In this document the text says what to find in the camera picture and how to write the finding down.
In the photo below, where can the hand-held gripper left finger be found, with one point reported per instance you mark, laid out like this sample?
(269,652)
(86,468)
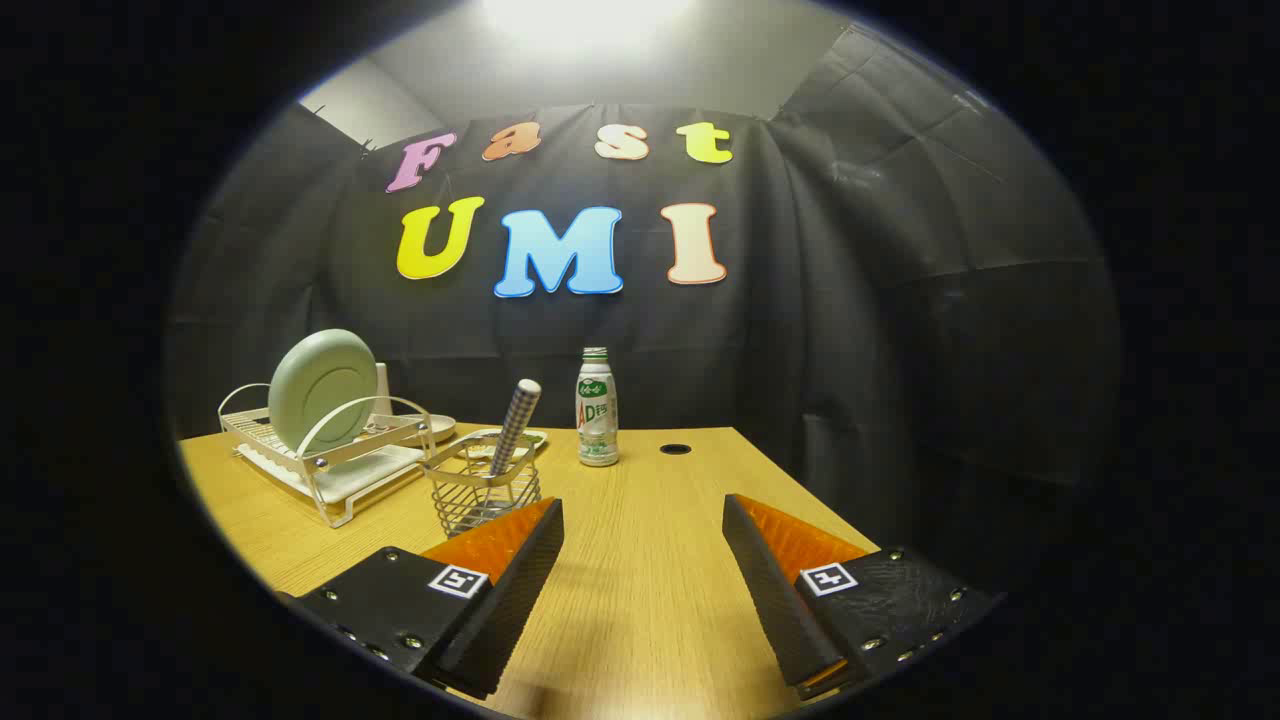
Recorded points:
(510,600)

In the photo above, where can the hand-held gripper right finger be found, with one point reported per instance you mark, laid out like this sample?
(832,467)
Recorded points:
(775,610)

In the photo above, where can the pale green plate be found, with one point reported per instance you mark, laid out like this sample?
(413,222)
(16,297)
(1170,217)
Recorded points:
(320,390)

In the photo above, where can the pale pink plate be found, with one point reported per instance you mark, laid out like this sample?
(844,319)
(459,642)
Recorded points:
(440,428)

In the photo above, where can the white divided snack tray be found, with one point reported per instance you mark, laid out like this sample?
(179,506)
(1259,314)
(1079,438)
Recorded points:
(535,437)

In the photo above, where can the white plastic drink bottle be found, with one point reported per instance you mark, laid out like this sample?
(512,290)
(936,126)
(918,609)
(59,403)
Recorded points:
(597,420)

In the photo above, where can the white toaster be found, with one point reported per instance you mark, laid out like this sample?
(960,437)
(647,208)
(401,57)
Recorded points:
(383,390)

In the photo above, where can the black backdrop cloth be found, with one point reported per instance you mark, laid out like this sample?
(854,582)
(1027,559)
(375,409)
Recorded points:
(850,350)

